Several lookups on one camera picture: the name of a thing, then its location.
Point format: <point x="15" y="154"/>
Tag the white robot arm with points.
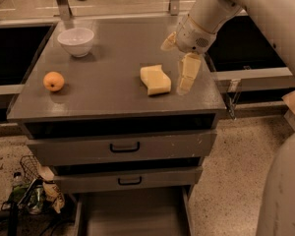
<point x="276" y="21"/>

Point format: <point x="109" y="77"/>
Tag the white ceramic bowl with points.
<point x="77" y="42"/>

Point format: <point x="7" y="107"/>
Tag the clear plastic bottle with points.
<point x="18" y="180"/>

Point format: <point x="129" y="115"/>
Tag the grey top drawer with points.
<point x="89" y="150"/>

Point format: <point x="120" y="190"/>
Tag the green snack bag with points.
<point x="30" y="199"/>

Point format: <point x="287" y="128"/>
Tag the grey metal post left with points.
<point x="64" y="10"/>

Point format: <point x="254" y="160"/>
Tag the orange fruit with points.
<point x="53" y="81"/>

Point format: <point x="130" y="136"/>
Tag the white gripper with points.
<point x="193" y="35"/>

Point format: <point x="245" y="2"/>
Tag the grey open bottom drawer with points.
<point x="138" y="212"/>

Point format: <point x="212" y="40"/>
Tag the cream printed bag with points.
<point x="52" y="191"/>

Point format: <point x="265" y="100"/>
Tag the black wire basket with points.
<point x="29" y="165"/>

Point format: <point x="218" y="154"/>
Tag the grey drawer cabinet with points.
<point x="103" y="95"/>

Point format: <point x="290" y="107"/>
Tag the grey middle drawer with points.
<point x="127" y="180"/>

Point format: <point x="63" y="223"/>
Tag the yellow sponge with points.
<point x="156" y="81"/>

